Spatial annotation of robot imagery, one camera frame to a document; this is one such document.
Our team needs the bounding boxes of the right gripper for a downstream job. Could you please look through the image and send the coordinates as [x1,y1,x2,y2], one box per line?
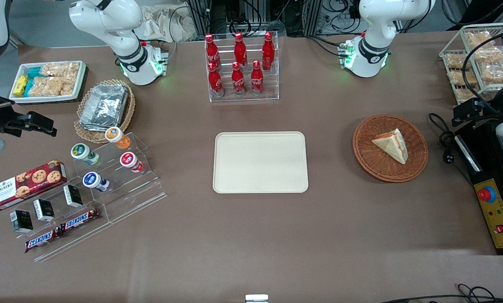
[0,83,57,136]

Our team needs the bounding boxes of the triangular sandwich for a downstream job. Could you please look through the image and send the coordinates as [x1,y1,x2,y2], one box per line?
[372,128,409,165]

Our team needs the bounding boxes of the white rectangular snack tray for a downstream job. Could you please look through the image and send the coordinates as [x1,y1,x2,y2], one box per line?
[9,61,87,104]

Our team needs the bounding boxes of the brown wicker basket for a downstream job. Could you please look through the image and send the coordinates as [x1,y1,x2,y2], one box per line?
[352,114,429,183]

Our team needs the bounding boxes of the light tan wicker basket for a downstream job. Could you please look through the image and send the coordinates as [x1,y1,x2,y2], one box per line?
[74,79,136,144]

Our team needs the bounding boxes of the beige plastic tray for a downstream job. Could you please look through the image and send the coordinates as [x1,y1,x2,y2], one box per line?
[213,131,309,194]

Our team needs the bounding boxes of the rice cracker pack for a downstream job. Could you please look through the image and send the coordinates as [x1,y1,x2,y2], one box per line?
[446,53,473,70]
[481,65,503,85]
[28,76,76,97]
[465,32,494,48]
[40,62,80,79]
[454,88,485,104]
[474,46,503,64]
[449,70,478,87]

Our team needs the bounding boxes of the yellow snack pack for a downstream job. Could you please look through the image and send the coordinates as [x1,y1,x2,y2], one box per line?
[13,74,29,97]

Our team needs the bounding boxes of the red Walkers cookie box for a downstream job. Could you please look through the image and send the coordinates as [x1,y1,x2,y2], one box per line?
[0,160,68,212]

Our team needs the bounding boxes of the green lid gum jar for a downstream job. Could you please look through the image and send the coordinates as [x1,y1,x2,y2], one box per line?
[70,143,101,166]

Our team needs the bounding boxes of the stack of foil trays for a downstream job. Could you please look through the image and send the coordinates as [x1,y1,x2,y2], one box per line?
[79,84,129,131]

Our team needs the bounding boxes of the small black box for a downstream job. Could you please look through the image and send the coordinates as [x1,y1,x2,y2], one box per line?
[63,184,84,208]
[10,210,34,234]
[33,199,56,223]

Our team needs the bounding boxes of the blue lid gum jar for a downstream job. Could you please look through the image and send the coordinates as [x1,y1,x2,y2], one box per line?
[82,172,110,193]

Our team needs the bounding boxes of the orange lid gum jar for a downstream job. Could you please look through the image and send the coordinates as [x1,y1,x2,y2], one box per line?
[105,127,132,150]

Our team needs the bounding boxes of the black machine yellow control panel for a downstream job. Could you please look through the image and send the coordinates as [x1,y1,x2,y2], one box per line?
[453,120,503,255]

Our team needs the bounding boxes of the Snickers bar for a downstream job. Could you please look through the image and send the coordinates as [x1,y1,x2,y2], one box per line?
[60,207,101,232]
[24,227,64,253]

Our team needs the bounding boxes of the red lid gum jar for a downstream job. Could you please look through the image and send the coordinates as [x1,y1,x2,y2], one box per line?
[120,152,145,173]

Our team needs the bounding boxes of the clear acrylic stepped stand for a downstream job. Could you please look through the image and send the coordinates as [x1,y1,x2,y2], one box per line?
[0,179,113,262]
[72,133,168,224]

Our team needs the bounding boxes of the beige cloth bag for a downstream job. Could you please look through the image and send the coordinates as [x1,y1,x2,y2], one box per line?
[134,5,198,43]

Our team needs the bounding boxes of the clear acrylic bottle rack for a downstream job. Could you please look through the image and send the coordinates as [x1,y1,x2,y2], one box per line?
[204,32,280,103]

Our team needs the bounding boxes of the red cola bottle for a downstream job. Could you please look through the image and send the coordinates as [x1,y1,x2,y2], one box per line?
[250,60,264,96]
[233,32,248,69]
[231,62,246,97]
[262,32,275,71]
[208,62,225,98]
[205,34,221,70]

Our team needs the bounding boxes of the black power cable with plug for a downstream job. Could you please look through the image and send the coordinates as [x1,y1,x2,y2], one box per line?
[428,113,475,186]

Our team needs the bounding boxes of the white wire rack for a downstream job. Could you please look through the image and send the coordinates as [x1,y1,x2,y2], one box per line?
[439,23,503,112]

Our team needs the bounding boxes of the black left base cable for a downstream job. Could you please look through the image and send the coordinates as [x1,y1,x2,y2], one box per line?
[305,35,345,58]

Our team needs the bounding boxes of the black background cable bundle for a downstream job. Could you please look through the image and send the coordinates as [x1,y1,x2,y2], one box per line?
[323,0,361,24]

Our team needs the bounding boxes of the grey right base cable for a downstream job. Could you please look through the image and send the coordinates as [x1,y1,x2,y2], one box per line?
[163,4,181,64]

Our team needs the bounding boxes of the black floor cables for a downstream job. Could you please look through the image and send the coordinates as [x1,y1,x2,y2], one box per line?
[380,284,503,303]

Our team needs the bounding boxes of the aluminium profile frame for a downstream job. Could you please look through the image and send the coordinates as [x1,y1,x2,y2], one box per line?
[185,0,323,38]

